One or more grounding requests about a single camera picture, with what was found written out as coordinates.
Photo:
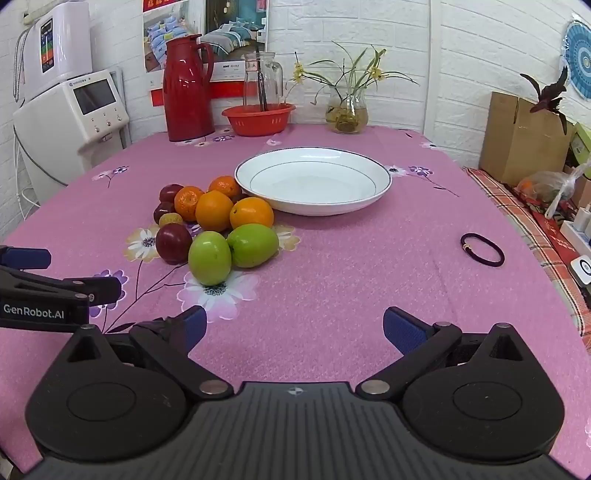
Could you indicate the white wall-mounted water purifier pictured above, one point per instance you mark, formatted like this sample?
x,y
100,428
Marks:
x,y
64,41

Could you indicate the small tangerine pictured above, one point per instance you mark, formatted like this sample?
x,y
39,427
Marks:
x,y
188,203
225,186

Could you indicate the glass pitcher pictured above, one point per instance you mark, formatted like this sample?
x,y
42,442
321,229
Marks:
x,y
272,78

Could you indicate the brown longan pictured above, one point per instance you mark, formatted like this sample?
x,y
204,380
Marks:
x,y
170,219

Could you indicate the small white device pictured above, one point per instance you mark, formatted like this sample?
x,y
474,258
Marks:
x,y
582,269

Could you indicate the purple-leaf plant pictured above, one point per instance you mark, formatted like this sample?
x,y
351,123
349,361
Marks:
x,y
549,99

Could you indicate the green box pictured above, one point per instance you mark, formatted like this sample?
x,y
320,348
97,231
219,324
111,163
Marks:
x,y
582,141

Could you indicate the glass vase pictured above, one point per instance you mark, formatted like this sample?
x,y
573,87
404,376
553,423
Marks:
x,y
346,115

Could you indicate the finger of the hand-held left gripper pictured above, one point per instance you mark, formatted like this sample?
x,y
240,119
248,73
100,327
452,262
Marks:
x,y
30,258
107,289

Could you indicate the pink floral tablecloth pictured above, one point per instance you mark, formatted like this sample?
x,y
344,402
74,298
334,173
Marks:
x,y
351,267

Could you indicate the dark utensil in pitcher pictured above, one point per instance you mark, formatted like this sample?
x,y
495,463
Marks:
x,y
262,87

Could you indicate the white power strip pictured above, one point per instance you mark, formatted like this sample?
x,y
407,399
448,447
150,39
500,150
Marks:
x,y
577,233

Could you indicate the cardboard box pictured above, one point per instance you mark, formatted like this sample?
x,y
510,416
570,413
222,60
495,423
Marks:
x,y
521,143

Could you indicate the white plate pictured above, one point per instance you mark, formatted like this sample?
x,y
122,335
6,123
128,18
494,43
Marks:
x,y
314,182

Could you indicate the large orange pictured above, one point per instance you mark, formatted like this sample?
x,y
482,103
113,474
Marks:
x,y
214,211
251,213

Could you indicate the green jujube fruit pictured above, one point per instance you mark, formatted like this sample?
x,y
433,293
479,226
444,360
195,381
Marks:
x,y
252,245
209,257

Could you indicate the wall poster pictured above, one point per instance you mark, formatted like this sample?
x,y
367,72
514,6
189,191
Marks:
x,y
235,27

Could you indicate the red plastic basket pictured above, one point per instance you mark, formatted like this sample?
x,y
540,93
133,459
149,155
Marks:
x,y
258,121

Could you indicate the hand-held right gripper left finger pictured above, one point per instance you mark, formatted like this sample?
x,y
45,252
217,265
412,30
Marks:
x,y
196,323

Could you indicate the blue round wall hanging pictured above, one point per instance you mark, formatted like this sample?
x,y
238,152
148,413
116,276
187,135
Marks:
x,y
579,55

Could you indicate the white wall pipe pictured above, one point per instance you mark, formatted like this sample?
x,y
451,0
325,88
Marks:
x,y
431,64

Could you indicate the red thermos jug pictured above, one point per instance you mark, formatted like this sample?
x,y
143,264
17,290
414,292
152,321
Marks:
x,y
187,92

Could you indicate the clear plastic bag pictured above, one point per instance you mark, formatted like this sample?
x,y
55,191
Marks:
x,y
545,187

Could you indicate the large red plum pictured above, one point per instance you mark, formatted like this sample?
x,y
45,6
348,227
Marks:
x,y
173,243

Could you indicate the plaid cloth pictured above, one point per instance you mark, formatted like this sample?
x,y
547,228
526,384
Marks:
x,y
517,217

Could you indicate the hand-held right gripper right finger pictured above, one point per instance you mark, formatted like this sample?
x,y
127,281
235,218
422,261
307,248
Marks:
x,y
400,330

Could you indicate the green plant with yellow flowers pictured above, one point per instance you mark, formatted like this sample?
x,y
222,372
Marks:
x,y
353,76

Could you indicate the white machine with screen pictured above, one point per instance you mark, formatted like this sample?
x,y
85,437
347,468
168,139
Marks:
x,y
60,134

